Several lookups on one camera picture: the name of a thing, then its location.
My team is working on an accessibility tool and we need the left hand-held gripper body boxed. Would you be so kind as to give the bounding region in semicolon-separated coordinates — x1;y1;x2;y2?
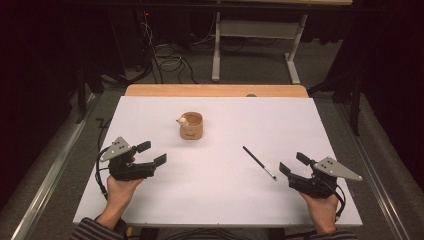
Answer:
99;136;158;182

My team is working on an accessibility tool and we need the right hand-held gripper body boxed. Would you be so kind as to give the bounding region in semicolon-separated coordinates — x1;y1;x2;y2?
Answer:
287;156;364;200

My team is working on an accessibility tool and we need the black pen with silver tip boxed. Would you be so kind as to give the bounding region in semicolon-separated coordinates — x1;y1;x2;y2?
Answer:
242;145;278;182

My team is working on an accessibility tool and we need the person's right hand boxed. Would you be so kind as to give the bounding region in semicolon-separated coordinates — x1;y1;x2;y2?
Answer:
299;192;340;235

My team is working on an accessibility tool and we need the person's left hand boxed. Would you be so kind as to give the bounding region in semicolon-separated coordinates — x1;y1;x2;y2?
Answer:
104;175;145;218

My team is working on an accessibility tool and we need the wooden pen holder with figure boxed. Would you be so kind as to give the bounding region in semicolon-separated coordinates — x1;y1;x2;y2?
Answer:
175;111;204;141

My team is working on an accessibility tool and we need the white table cover board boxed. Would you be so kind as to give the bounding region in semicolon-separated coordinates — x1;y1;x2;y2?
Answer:
72;95;364;229

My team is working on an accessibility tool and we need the black stand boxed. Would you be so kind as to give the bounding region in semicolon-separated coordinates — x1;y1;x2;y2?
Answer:
73;62;105;125
307;66;365;137

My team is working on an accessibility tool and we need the wooden table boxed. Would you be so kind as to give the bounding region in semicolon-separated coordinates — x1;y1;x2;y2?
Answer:
124;83;310;99

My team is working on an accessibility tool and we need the black floor cable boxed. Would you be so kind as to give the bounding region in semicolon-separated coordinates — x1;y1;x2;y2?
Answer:
95;116;114;152

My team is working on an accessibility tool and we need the right hand-held gripper black cable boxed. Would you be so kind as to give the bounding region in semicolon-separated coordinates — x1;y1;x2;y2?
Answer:
332;182;347;223

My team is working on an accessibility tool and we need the metal floor rail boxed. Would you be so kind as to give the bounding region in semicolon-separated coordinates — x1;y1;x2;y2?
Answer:
335;102;412;240
9;93;98;240

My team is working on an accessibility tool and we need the tangle of floor cables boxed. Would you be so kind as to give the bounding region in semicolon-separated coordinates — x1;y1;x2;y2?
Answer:
139;11;218;85

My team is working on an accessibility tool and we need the white metal desk frame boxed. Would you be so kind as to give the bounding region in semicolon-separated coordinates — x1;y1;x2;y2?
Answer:
211;11;310;85

